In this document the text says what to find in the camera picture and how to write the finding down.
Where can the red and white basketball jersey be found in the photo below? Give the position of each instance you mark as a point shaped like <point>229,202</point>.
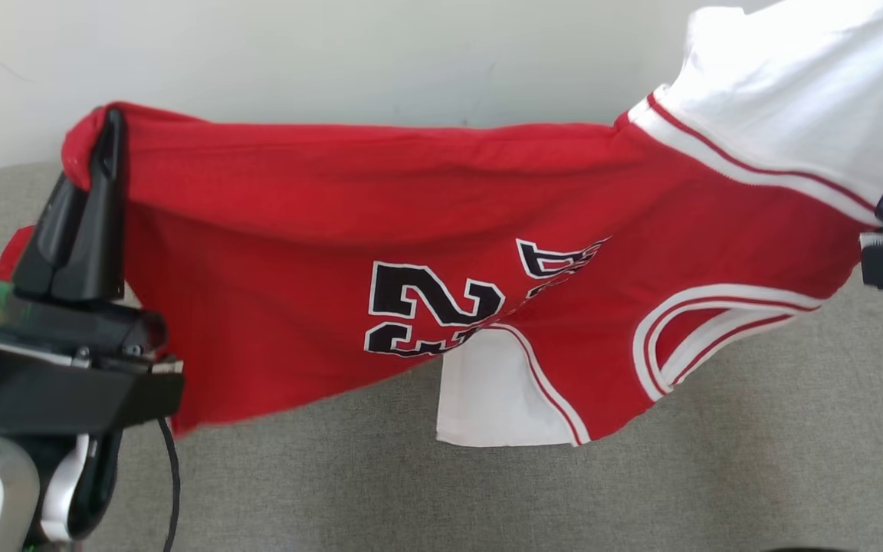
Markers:
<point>296,215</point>

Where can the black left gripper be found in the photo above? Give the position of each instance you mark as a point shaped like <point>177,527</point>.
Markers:
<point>66,383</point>

